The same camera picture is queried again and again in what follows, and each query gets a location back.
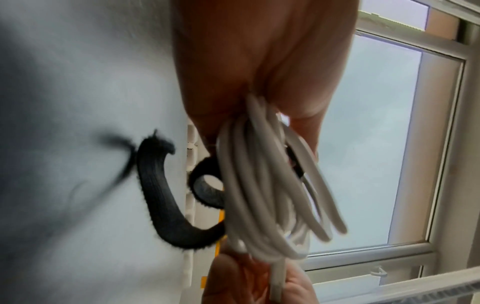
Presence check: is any person's right hand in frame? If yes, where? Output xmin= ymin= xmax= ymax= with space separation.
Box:
xmin=201 ymin=252 xmax=315 ymax=304

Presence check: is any white window frame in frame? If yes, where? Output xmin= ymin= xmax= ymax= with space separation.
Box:
xmin=303 ymin=9 xmax=480 ymax=297

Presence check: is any black hook-and-loop strap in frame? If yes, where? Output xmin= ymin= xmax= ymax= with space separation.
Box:
xmin=135 ymin=129 xmax=305 ymax=251

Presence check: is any person's left hand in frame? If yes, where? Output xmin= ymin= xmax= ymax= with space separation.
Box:
xmin=170 ymin=0 xmax=362 ymax=163

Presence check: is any white cable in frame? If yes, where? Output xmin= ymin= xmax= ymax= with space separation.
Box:
xmin=215 ymin=94 xmax=348 ymax=304

